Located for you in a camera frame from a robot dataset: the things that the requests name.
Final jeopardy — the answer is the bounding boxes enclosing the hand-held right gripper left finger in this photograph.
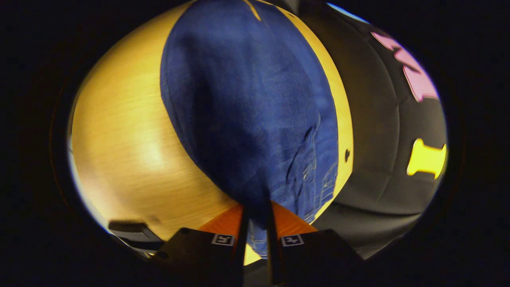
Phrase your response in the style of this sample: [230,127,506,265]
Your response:
[151,204,251,287]

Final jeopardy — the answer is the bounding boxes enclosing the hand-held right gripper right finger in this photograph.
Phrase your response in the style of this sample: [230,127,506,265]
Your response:
[265,201,365,287]

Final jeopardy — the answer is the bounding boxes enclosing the blue denim jeans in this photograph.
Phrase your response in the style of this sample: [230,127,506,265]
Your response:
[160,0,339,258]

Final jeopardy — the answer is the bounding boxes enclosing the black backdrop cloth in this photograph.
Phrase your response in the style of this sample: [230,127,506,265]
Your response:
[279,0,448,259]

